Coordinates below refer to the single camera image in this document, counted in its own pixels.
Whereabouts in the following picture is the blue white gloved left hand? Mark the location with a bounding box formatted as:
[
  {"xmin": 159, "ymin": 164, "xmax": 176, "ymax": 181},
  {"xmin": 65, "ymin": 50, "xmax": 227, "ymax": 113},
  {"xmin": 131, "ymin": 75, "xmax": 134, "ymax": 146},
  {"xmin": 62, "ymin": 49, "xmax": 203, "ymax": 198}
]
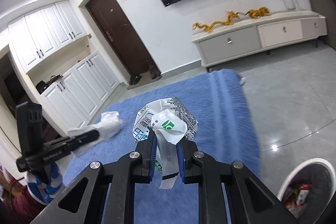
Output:
[{"xmin": 25, "ymin": 162, "xmax": 64, "ymax": 205}]

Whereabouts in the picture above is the white TV cabinet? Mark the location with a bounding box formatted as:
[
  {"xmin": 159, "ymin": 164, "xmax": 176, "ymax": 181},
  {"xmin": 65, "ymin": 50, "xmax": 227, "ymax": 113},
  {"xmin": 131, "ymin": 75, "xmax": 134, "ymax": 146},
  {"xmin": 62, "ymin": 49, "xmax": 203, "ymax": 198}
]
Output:
[{"xmin": 193, "ymin": 10, "xmax": 327, "ymax": 69}]

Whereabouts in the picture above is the golden dragon ornament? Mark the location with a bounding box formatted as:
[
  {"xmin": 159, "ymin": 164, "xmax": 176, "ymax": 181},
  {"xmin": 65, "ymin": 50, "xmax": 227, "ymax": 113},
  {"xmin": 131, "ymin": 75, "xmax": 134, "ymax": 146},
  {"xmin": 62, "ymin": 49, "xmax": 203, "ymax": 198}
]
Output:
[{"xmin": 191, "ymin": 11, "xmax": 245, "ymax": 33}]

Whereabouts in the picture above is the black shoes pair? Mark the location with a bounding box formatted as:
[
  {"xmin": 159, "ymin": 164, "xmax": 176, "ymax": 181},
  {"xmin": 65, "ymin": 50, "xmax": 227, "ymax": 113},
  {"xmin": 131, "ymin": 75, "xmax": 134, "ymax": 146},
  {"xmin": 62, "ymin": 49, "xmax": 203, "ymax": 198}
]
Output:
[{"xmin": 129, "ymin": 75, "xmax": 142, "ymax": 85}]

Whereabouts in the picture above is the brown entrance door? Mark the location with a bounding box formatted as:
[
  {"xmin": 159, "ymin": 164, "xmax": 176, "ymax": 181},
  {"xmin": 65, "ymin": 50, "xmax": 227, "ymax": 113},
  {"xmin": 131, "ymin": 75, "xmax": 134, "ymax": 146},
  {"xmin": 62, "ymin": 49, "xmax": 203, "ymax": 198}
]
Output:
[{"xmin": 85, "ymin": 0, "xmax": 157, "ymax": 76}]

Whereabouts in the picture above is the white round trash bin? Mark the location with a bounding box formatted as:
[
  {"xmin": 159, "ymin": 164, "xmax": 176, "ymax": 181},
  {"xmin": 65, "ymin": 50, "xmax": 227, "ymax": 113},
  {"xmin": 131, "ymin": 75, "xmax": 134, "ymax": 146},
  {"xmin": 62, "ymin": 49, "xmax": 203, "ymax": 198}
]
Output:
[{"xmin": 277, "ymin": 158, "xmax": 335, "ymax": 223}]

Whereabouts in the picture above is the white printed plastic bag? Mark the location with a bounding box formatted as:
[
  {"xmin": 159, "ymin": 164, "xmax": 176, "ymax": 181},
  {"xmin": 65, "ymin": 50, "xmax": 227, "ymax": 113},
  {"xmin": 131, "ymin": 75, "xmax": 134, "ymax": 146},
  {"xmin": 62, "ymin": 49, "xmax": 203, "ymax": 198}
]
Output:
[{"xmin": 133, "ymin": 97, "xmax": 198, "ymax": 189}]

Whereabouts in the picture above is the white shoe cabinet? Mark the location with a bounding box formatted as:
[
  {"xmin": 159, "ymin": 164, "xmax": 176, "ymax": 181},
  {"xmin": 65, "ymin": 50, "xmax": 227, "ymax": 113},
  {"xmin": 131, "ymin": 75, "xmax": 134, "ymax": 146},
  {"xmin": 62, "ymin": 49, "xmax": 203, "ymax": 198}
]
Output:
[{"xmin": 1, "ymin": 1, "xmax": 124, "ymax": 136}]

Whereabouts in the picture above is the blue fluffy rug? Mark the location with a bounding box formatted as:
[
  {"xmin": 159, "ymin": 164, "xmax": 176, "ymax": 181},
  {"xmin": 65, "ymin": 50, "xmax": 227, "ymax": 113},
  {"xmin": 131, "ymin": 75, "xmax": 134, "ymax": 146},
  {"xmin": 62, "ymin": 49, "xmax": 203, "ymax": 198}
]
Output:
[{"xmin": 63, "ymin": 70, "xmax": 260, "ymax": 223}]

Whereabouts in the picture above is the golden tiger ornament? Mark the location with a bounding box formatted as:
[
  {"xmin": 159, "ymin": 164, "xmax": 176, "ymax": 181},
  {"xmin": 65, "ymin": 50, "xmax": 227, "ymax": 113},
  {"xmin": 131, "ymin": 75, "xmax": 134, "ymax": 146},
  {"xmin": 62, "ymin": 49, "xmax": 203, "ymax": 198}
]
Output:
[{"xmin": 245, "ymin": 7, "xmax": 271, "ymax": 19}]

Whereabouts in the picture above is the brown door mat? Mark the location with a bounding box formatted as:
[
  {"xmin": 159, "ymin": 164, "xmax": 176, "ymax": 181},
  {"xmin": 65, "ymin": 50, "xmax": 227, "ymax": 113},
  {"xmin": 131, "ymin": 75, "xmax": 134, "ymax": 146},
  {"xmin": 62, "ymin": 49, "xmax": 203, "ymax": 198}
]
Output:
[{"xmin": 126, "ymin": 72, "xmax": 162, "ymax": 90}]

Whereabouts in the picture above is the brown boots pair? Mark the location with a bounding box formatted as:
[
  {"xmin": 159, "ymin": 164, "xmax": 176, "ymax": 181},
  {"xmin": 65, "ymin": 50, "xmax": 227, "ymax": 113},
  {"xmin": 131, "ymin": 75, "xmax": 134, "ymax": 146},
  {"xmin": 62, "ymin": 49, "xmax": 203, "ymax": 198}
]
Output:
[{"xmin": 149, "ymin": 64, "xmax": 161, "ymax": 80}]

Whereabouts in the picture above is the white router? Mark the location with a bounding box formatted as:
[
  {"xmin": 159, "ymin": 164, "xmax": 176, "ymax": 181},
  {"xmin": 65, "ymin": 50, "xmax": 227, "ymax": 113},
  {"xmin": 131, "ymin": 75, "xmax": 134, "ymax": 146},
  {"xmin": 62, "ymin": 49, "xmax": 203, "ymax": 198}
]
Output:
[{"xmin": 293, "ymin": 0, "xmax": 300, "ymax": 11}]

